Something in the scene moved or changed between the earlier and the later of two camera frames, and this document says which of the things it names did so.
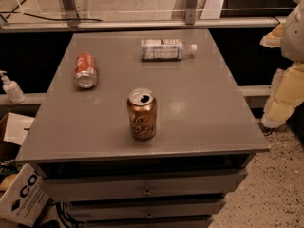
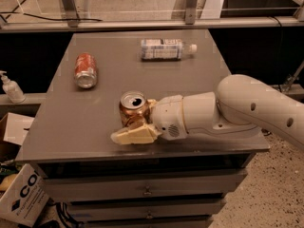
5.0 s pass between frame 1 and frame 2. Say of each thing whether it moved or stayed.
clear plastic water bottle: stayed
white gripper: moved
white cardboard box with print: stayed
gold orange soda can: moved
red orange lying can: stayed
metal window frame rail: stayed
